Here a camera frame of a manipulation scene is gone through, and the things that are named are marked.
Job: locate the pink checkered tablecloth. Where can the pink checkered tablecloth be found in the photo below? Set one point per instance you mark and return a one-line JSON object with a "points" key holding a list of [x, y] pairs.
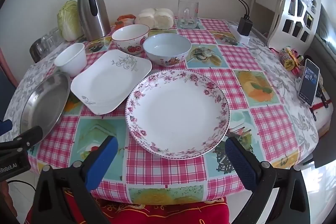
{"points": [[157, 171]]}

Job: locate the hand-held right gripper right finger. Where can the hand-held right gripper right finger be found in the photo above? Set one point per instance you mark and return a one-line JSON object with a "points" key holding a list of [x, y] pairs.
{"points": [[241, 166]]}

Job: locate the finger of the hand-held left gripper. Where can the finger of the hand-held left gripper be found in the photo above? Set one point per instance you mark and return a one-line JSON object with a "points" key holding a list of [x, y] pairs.
{"points": [[26, 138], [5, 127]]}

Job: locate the round stainless steel pan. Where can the round stainless steel pan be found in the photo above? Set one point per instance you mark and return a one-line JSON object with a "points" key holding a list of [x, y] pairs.
{"points": [[42, 108]]}

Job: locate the colourful candy bag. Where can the colourful candy bag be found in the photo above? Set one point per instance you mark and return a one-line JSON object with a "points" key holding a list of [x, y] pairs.
{"points": [[290, 61]]}

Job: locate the stainless steel thermos jug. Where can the stainless steel thermos jug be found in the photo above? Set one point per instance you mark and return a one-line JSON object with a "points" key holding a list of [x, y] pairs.
{"points": [[98, 22]]}

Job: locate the clear glass cup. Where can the clear glass cup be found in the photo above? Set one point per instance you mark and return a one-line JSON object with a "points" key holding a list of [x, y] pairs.
{"points": [[38, 50], [57, 33], [50, 40]]}

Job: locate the small plain white bowl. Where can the small plain white bowl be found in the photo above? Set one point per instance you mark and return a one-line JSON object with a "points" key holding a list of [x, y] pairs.
{"points": [[71, 58]]}

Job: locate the black charger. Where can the black charger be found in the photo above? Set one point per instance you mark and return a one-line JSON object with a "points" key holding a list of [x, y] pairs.
{"points": [[245, 26]]}

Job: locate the napa cabbage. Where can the napa cabbage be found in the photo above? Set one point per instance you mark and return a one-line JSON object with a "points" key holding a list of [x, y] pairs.
{"points": [[68, 22]]}

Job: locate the clear glass mug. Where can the clear glass mug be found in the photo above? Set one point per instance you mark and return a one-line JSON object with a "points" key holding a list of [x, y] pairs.
{"points": [[187, 15]]}

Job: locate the orange snack packet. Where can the orange snack packet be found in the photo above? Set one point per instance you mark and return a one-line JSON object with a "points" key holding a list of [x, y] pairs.
{"points": [[127, 16], [124, 23]]}

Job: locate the white rectangular plate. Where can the white rectangular plate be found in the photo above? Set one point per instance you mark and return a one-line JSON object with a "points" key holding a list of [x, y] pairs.
{"points": [[105, 82]]}

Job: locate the red patterned chair cushion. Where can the red patterned chair cushion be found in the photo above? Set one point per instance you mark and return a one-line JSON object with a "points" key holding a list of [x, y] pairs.
{"points": [[157, 213]]}

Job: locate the light blue bowl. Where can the light blue bowl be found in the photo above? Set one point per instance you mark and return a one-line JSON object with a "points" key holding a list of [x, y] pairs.
{"points": [[168, 45]]}

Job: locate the bag of steamed buns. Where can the bag of steamed buns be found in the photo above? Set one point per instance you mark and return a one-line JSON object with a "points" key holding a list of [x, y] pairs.
{"points": [[157, 18]]}

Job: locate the white plastic cut-out chair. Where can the white plastic cut-out chair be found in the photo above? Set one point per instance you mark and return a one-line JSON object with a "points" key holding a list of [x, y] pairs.
{"points": [[282, 29]]}

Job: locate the floral round plate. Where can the floral round plate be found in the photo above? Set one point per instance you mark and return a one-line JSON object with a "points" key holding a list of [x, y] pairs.
{"points": [[178, 113]]}

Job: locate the dark blue chair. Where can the dark blue chair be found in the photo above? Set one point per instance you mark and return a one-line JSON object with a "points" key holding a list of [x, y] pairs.
{"points": [[6, 92]]}

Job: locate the red rimmed strawberry bowl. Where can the red rimmed strawberry bowl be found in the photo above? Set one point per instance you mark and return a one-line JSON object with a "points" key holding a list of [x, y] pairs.
{"points": [[128, 40]]}

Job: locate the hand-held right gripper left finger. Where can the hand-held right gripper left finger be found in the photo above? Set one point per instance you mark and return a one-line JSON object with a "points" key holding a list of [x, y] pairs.
{"points": [[102, 161]]}

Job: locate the white power strip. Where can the white power strip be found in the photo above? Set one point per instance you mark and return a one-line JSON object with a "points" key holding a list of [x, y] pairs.
{"points": [[242, 39]]}

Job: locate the pink red bar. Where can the pink red bar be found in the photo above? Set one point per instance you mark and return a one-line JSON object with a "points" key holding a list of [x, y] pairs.
{"points": [[6, 66]]}

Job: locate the smartphone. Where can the smartphone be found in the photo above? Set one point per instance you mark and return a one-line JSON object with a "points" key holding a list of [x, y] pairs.
{"points": [[309, 82]]}

